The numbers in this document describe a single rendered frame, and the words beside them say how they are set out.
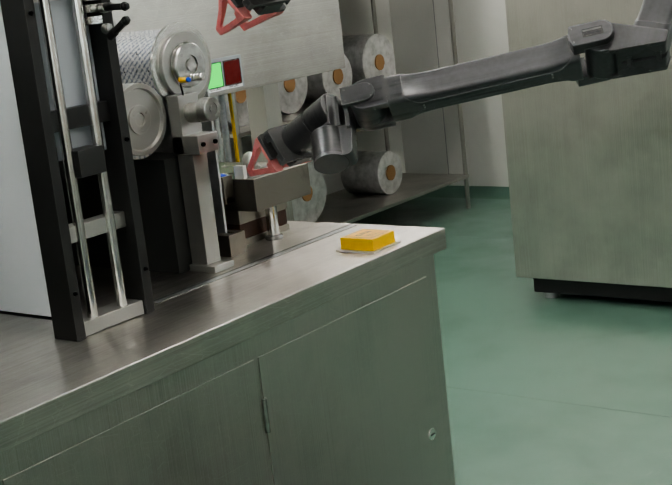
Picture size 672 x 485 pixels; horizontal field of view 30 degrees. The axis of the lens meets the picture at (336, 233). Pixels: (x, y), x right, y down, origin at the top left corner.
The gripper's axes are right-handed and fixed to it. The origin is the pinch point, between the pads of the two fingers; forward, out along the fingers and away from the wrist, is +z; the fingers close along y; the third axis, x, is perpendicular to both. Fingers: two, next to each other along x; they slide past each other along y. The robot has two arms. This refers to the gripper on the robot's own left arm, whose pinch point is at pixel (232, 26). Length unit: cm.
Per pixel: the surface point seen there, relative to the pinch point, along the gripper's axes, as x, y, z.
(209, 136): -9.4, -2.1, 16.4
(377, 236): -38.2, 15.1, 14.5
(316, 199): 66, 307, 242
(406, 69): 123, 454, 244
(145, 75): 5.4, -5.0, 16.9
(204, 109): -6.8, -4.4, 11.8
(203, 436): -52, -33, 26
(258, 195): -17.8, 11.7, 27.1
